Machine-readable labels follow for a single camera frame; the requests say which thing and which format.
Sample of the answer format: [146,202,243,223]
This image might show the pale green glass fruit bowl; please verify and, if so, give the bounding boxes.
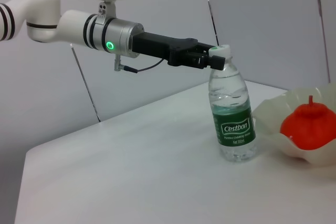
[251,82,336,167]

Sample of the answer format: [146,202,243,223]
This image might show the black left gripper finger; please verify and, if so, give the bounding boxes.
[183,50,226,72]
[189,42,219,56]

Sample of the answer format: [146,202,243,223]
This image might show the red pumpkin toy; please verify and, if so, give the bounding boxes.
[279,95,336,151]

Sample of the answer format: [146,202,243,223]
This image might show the clear green-label water bottle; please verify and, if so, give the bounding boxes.
[208,45,257,163]

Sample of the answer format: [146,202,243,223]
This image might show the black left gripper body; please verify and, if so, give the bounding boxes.
[131,31,201,67]

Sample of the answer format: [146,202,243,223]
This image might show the left gripper cable with plugs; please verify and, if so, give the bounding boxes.
[113,53,169,74]

